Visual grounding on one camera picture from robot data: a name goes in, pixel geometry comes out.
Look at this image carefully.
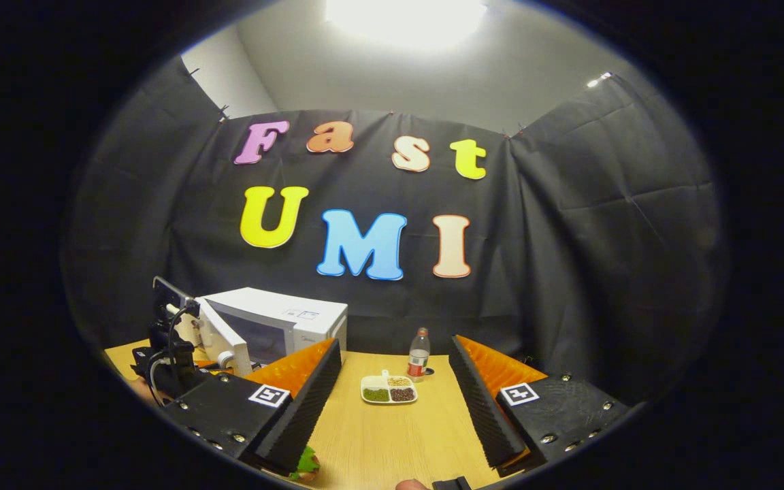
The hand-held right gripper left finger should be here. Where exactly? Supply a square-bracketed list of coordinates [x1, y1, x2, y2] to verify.
[161, 338, 343, 475]

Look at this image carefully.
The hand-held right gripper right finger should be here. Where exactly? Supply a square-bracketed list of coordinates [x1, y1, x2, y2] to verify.
[448, 335, 631, 470]

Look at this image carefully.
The large ceiling light panel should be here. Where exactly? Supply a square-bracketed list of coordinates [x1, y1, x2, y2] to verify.
[324, 0, 488, 50]

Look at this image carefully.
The white divided plate with beans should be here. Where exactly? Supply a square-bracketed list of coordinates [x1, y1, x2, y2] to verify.
[361, 370, 419, 405]

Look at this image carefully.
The white microwave oven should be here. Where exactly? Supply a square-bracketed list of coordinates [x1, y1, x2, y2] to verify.
[191, 287, 349, 376]

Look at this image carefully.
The sandwich with lettuce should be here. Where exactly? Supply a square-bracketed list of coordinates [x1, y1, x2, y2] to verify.
[289, 446, 322, 483]

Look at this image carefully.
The black backdrop cloth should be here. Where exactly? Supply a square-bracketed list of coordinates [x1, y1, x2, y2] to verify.
[65, 58, 726, 402]

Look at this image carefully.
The clear bottle with red label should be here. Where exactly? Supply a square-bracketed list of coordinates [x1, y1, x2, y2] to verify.
[408, 327, 431, 382]

